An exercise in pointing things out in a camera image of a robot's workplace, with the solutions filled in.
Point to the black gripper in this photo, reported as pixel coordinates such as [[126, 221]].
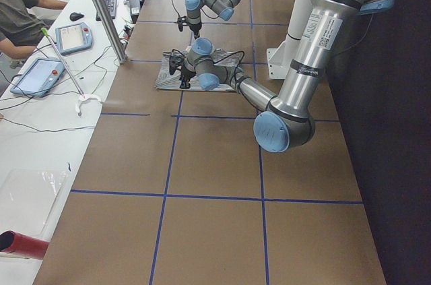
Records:
[[195, 27], [186, 75]]

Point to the navy white striped polo shirt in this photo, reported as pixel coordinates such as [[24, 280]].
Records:
[[168, 79]]

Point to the black keyboard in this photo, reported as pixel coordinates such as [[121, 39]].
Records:
[[111, 7]]

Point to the far teach pendant tablet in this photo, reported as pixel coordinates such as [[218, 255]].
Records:
[[73, 38]]

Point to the teach pendant tablet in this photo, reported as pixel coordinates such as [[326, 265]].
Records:
[[73, 38], [39, 78]]

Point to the black computer mouse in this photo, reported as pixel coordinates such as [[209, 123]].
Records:
[[74, 16]]

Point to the near teach pendant tablet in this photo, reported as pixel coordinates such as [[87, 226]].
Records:
[[39, 78]]

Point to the seated person in grey shirt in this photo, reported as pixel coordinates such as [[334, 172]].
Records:
[[21, 31]]

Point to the clear plastic sheet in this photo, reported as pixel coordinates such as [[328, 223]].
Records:
[[27, 199]]

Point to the red cylinder bottle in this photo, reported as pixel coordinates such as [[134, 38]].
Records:
[[22, 245]]

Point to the aluminium frame post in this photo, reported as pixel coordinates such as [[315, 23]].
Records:
[[110, 30]]

